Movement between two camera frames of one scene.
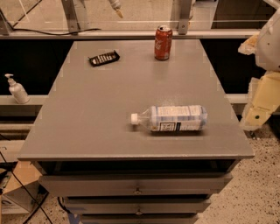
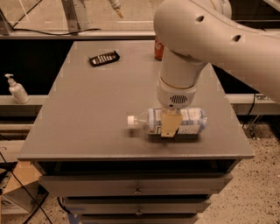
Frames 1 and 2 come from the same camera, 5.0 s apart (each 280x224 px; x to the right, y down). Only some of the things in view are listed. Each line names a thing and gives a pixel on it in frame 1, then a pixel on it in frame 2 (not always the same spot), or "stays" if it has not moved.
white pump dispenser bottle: [17, 90] stays
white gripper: [269, 46] -> [174, 95]
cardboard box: [23, 189] stays
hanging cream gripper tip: [116, 5] stays
